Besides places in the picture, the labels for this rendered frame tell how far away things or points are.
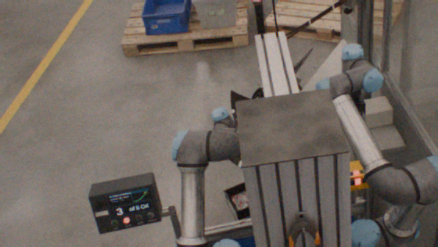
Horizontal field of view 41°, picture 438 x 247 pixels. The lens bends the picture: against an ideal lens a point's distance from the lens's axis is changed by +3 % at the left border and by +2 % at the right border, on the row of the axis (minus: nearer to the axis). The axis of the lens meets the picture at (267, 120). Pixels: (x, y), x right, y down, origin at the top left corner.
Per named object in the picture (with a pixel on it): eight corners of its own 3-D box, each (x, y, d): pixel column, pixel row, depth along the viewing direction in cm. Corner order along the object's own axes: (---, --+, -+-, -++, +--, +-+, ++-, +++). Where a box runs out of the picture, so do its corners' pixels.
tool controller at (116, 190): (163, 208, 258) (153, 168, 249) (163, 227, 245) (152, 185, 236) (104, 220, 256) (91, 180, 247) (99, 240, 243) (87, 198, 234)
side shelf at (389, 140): (382, 108, 326) (382, 104, 324) (406, 149, 299) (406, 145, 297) (341, 116, 325) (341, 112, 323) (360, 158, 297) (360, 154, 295)
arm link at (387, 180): (378, 221, 177) (310, 91, 195) (408, 209, 179) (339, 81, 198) (388, 210, 166) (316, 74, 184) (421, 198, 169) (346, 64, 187)
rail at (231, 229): (362, 206, 278) (362, 195, 273) (364, 212, 275) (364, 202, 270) (178, 245, 272) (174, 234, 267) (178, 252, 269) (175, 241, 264)
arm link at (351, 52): (348, 57, 192) (336, 45, 198) (348, 84, 199) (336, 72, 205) (369, 50, 194) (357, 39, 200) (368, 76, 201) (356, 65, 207)
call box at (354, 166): (365, 174, 269) (365, 158, 262) (372, 189, 261) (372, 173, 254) (332, 180, 268) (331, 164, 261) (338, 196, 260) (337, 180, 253)
